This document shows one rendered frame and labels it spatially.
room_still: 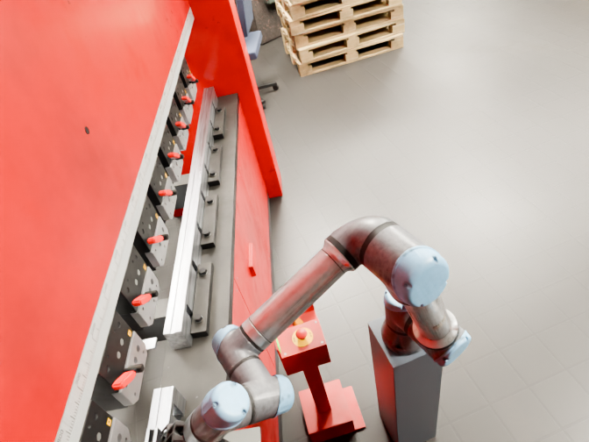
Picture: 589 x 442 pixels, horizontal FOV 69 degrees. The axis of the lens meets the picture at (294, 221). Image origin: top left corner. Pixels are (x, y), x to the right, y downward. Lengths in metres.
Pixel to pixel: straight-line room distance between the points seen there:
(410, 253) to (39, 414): 0.68
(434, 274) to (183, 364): 0.88
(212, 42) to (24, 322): 2.11
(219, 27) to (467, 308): 2.03
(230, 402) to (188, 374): 0.63
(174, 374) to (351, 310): 1.28
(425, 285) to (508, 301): 1.70
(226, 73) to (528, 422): 2.35
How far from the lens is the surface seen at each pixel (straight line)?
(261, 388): 0.89
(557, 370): 2.41
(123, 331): 1.06
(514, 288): 2.62
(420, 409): 1.82
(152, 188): 1.36
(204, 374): 1.42
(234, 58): 2.69
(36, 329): 0.83
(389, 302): 1.28
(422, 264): 0.85
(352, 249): 0.93
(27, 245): 0.84
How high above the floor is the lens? 2.05
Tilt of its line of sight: 43 degrees down
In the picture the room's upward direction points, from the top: 15 degrees counter-clockwise
